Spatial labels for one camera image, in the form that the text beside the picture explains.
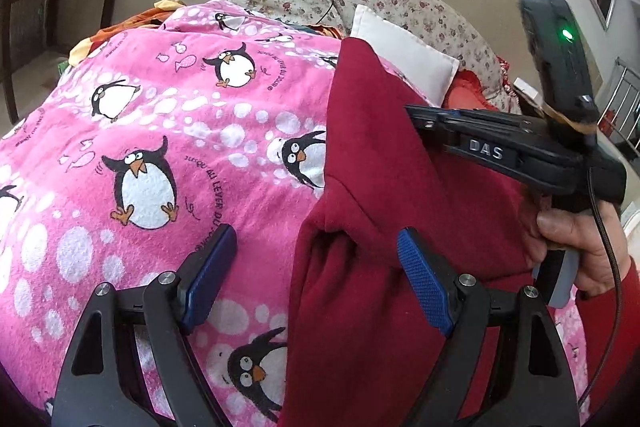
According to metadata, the dark red garment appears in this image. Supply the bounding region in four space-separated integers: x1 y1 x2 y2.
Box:
280 39 546 426

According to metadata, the pink penguin blanket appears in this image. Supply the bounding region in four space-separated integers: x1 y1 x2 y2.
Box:
1 0 342 426

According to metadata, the metal rail rack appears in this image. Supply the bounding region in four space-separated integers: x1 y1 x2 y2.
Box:
598 57 640 152

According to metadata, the red heart cushion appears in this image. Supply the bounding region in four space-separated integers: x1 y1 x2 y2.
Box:
442 69 498 112

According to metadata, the floral grey quilt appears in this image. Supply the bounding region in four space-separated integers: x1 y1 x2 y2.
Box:
230 0 521 114

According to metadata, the orange cloth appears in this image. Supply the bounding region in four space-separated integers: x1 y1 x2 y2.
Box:
67 0 188 68

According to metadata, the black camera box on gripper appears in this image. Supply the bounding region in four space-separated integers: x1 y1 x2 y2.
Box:
518 0 599 134

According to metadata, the white pillow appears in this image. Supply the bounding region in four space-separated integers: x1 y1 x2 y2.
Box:
350 4 460 107

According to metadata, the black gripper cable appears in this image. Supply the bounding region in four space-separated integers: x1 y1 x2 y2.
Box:
576 166 625 408

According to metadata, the person right hand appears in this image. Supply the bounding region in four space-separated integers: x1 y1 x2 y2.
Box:
535 200 631 297

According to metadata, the red sleeve right forearm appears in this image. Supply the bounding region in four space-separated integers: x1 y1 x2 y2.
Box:
576 260 640 413

